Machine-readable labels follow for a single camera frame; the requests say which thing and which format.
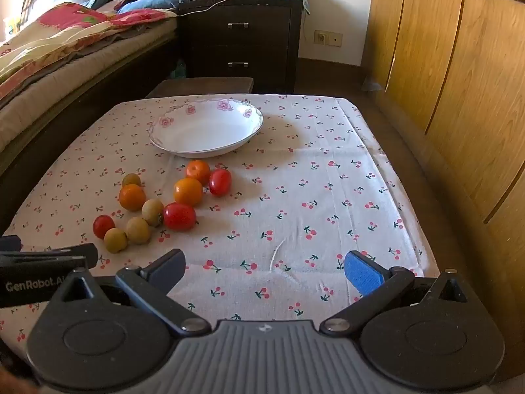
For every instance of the brown longan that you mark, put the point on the brown longan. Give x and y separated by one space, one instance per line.
153 212
115 240
131 179
138 230

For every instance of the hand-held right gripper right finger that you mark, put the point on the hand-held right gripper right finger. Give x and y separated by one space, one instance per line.
363 273

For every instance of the small orange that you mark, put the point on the small orange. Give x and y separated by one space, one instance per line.
188 191
198 172
132 197

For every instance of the beige mattress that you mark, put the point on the beige mattress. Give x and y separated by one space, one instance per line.
82 78

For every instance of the brown wooden stool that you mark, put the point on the brown wooden stool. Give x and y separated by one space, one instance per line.
201 87

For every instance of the floral blanket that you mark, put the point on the floral blanket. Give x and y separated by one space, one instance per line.
61 37

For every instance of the dark wooden bed frame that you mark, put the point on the dark wooden bed frame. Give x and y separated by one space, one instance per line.
102 90

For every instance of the green bag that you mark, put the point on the green bag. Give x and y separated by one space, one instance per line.
178 70

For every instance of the red cherry tomato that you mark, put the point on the red cherry tomato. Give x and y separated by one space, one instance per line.
220 182
179 216
103 226

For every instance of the cherry-print tablecloth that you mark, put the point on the cherry-print tablecloth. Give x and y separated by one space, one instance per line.
307 180

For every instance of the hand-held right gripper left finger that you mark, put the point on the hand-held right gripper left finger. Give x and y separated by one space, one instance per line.
170 264

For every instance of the blue pillow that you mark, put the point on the blue pillow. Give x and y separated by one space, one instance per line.
151 2

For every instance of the white floral-rim plate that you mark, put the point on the white floral-rim plate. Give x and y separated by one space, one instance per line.
205 131

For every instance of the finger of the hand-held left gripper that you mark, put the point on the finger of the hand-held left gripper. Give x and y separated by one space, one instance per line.
88 254
9 243

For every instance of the wall socket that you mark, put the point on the wall socket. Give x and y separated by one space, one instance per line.
328 38

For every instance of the dark wooden nightstand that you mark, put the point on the dark wooden nightstand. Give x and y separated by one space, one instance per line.
266 49

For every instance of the wooden wardrobe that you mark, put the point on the wooden wardrobe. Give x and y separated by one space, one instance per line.
451 69

